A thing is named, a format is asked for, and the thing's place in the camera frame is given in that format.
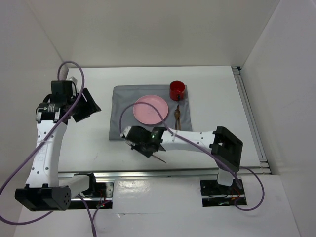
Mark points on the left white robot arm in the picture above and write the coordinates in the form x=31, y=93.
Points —
x=43, y=191

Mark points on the aluminium rail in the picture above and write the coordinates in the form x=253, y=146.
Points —
x=262, y=170
x=250, y=117

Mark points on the copper spoon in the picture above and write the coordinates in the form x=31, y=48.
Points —
x=177, y=119

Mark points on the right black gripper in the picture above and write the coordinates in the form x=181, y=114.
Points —
x=147, y=152

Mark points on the red mug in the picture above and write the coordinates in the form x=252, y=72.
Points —
x=176, y=90

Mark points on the grey cloth placemat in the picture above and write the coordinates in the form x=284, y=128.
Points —
x=122, y=116

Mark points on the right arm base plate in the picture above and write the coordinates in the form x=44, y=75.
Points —
x=212, y=188

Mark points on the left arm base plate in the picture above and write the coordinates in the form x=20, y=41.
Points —
x=108, y=190

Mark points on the copper knife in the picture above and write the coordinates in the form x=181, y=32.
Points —
x=178, y=107

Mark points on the front aluminium rail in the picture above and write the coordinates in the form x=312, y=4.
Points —
x=262, y=170

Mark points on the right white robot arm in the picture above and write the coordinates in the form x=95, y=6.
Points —
x=221, y=145

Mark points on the pink plate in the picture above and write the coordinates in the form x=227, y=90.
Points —
x=146, y=114

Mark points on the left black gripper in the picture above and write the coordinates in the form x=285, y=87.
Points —
x=90, y=106

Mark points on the right aluminium rail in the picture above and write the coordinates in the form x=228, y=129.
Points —
x=250, y=117

